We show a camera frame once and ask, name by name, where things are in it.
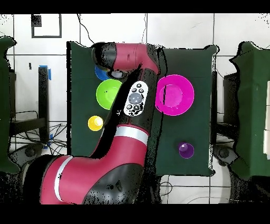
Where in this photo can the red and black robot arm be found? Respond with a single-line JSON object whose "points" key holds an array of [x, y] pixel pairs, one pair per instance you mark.
{"points": [[126, 152]]}

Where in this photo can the blue bowl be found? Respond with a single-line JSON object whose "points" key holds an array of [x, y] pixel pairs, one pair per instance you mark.
{"points": [[100, 74]]}

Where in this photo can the large green bowl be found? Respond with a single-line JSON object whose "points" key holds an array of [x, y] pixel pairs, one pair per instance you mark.
{"points": [[105, 94]]}

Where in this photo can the yellow cup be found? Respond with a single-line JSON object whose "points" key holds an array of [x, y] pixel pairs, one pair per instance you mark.
{"points": [[95, 123]]}

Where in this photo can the blue tape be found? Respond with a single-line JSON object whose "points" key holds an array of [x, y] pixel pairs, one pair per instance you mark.
{"points": [[49, 74]]}

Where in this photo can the large pink bowl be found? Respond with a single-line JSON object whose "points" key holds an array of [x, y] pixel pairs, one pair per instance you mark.
{"points": [[179, 95]]}

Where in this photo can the dark green tablecloth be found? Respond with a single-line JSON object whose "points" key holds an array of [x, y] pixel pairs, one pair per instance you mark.
{"points": [[189, 63]]}

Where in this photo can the purple cup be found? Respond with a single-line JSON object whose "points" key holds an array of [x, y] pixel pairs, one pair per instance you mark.
{"points": [[186, 151]]}

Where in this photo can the black wheeled base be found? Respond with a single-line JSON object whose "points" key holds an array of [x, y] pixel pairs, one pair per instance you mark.
{"points": [[223, 152], [30, 152]]}

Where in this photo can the green-clothed side table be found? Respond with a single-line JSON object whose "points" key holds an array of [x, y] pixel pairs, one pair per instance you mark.
{"points": [[253, 105], [4, 105]]}

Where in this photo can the white board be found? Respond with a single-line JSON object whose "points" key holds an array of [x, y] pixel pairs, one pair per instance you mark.
{"points": [[267, 118]]}

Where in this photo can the black post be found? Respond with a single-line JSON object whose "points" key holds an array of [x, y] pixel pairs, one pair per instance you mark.
{"points": [[43, 95]]}

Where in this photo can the black square frame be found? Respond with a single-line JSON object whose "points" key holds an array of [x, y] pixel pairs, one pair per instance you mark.
{"points": [[36, 21]]}

